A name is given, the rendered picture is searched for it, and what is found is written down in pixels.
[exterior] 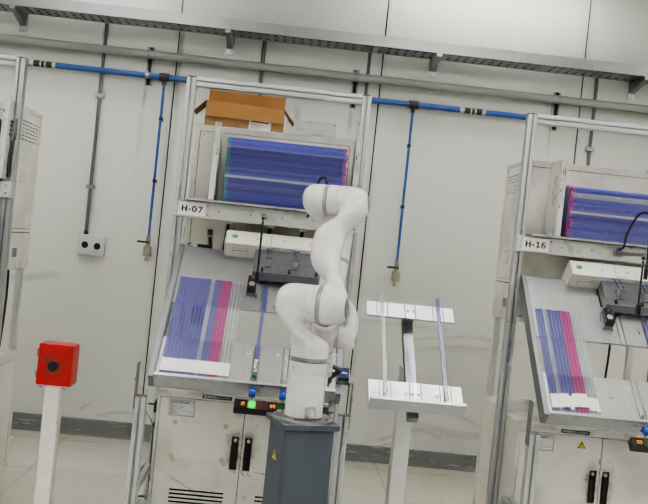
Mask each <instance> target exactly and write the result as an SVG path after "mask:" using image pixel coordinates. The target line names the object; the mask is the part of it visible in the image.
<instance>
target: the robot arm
mask: <svg viewBox="0 0 648 504"><path fill-rule="evenodd" d="M302 202H303V206H304V208H305V210H306V212H307V213H308V214H309V215H310V216H311V217H312V218H313V219H314V220H315V221H316V222H317V223H319V224H320V225H321V226H320V227H319V228H318V229H317V231H316V232H315V235H314V238H313V242H312V247H311V255H310V258H311V263H312V266H313V268H314V270H315V271H316V272H317V273H318V274H319V275H320V279H319V285H310V284H301V283H289V284H286V285H284V286H282V287H281V288H280V289H279V291H278V293H277V294H276V299H275V307H276V311H277V313H278V315H279V317H280V319H281V320H282V322H283V324H284V325H285V327H286V328H287V330H288V333H289V335H290V340H291V351H290V361H289V371H288V381H287V391H286V400H285V410H281V409H277V411H275V412H273V418H274V419H276V420H278V421H281V422H285V423H290V424H295V425H303V426H325V425H330V424H332V423H333V418H332V417H330V416H328V415H326V414H322V413H323V403H324V393H325V384H326V378H328V379H327V387H329V384H331V383H332V379H333V378H334V377H336V376H338V374H340V373H341V372H342V368H340V367H338V366H336V365H334V364H333V354H332V351H333V348H336V349H342V350H352V349H353V348H354V347H355V344H356V340H357V336H358V328H359V318H358V314H357V311H356V309H355V307H354V305H353V304H352V302H351V301H350V300H349V299H348V295H347V292H346V289H345V281H346V275H347V270H348V265H349V259H350V253H351V247H352V241H353V229H354V228H355V227H356V226H358V225H359V224H360V223H361V222H362V221H363V220H364V219H365V218H366V216H367V215H368V213H369V210H370V198H369V196H368V194H367V193H366V192H365V191H364V190H362V189H360V188H355V187H348V186H338V185H326V184H313V185H310V186H309V187H307V188H306V189H305V191H304V193H303V197H302ZM345 320H346V326H344V327H343V326H338V324H341V323H343V322H344V321H345ZM305 322H307V323H311V330H310V331H309V330H308V329H307V327H306V325H305ZM338 331H339V332H338ZM337 337H338V338H337ZM332 369H333V370H335V371H334V372H333V371H332Z"/></svg>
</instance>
